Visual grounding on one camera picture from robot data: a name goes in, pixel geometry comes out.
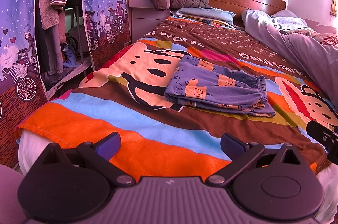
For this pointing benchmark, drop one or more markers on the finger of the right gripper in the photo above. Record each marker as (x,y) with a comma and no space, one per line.
(323,135)

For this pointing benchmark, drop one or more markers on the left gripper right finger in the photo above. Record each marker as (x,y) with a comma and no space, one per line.
(243,157)

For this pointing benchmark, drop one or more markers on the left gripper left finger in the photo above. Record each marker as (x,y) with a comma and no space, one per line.
(97,156)

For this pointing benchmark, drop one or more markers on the blue patterned pajama pants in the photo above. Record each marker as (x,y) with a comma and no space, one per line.
(198,83)

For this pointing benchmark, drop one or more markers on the colourful cartoon bed sheet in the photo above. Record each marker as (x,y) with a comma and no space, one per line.
(159,137)

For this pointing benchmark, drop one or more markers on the grey lilac duvet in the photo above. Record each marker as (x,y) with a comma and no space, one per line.
(318,61)

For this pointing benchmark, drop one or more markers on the pink floral blanket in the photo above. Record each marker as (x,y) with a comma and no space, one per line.
(322,38)

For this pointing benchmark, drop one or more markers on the blue wardrobe curtain left panel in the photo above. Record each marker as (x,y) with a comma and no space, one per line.
(22,91)

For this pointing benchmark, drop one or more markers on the light blue pillow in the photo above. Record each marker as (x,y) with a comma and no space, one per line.
(210,13)

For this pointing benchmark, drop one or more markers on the grey bedside cabinet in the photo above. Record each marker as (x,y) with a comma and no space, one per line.
(145,17)

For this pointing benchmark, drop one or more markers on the blue bicycle wardrobe curtain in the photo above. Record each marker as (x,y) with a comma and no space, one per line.
(106,27)

